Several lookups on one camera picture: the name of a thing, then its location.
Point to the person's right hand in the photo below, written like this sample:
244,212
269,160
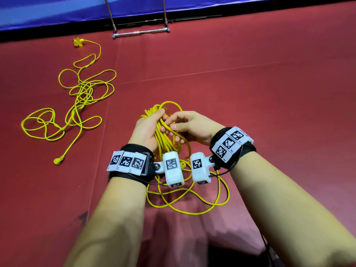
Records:
192,126

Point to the person's left hand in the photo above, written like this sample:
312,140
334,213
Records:
145,130

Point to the metal rack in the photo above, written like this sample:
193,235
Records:
141,33

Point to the person's right forearm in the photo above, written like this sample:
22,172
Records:
283,214

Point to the person's left forearm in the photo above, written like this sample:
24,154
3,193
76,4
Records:
108,219

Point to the black marker wristband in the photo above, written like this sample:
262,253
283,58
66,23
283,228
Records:
131,163
232,146

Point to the blue banner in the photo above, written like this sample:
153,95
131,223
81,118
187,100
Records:
55,11

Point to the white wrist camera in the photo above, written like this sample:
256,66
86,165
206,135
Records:
171,168
200,166

